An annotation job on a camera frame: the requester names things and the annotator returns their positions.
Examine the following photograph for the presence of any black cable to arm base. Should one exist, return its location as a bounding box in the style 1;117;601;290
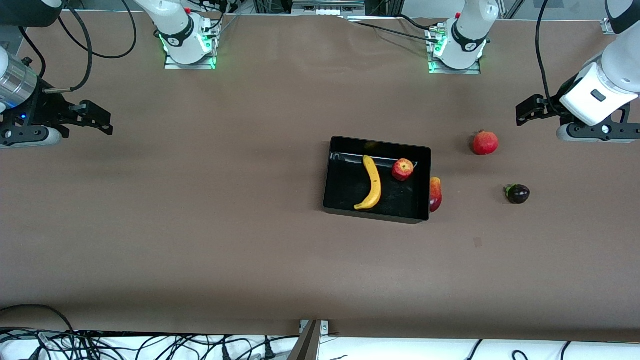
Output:
347;15;441;42

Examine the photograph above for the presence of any black cable tangle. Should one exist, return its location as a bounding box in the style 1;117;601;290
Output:
0;327;301;360

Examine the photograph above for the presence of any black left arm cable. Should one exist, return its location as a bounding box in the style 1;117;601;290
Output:
535;0;568;118

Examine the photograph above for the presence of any brown table cover sheet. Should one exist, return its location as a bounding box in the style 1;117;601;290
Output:
0;10;640;343

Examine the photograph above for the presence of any red pomegranate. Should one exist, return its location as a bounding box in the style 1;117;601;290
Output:
472;130;500;156

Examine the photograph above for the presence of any black looped cable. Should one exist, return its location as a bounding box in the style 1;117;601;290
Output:
0;304;76;333

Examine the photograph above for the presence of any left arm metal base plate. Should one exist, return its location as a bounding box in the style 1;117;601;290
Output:
427;22;482;76

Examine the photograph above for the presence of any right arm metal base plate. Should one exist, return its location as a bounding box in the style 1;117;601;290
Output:
164;15;217;70

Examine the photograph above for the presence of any dark background rack frame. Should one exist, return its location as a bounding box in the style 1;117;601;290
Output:
252;0;401;16

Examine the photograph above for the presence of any dark purple eggplant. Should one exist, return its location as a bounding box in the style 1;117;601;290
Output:
504;183;531;205

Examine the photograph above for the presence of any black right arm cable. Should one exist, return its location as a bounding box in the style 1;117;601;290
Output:
19;0;138;93

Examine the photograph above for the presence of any red yellow mango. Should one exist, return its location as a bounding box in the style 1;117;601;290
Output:
429;177;443;213

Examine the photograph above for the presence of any yellow banana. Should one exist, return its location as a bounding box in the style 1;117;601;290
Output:
353;155;382;211

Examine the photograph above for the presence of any white terminal strip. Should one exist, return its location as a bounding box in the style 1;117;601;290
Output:
292;0;366;16

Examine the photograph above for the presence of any small metal bracket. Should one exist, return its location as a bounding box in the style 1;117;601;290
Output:
299;320;330;335

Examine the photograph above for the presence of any red apple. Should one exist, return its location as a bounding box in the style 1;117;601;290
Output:
391;158;415;182

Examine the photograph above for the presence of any black plastic box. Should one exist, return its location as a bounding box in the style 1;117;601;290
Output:
322;136;432;225

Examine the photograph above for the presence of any dark metal post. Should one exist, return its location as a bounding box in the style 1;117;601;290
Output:
287;320;321;360

